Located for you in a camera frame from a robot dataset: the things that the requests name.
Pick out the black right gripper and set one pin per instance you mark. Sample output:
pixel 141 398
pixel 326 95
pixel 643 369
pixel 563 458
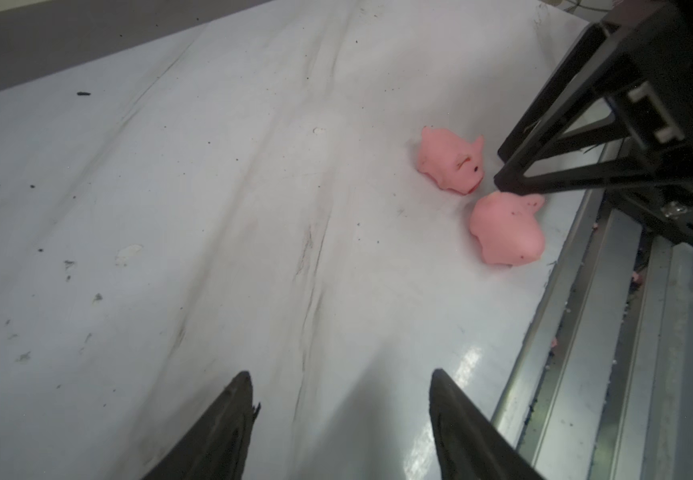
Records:
pixel 653 118

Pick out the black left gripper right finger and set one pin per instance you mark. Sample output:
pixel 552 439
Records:
pixel 467 445

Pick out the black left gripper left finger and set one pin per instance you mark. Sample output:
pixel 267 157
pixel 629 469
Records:
pixel 216 447

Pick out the pink pig toy right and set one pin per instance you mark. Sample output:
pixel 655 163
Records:
pixel 452 162

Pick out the pink pig toy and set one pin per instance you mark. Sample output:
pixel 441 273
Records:
pixel 452 162
pixel 506 229

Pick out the pink pig toy near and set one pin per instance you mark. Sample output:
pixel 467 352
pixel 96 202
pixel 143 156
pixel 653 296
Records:
pixel 506 229

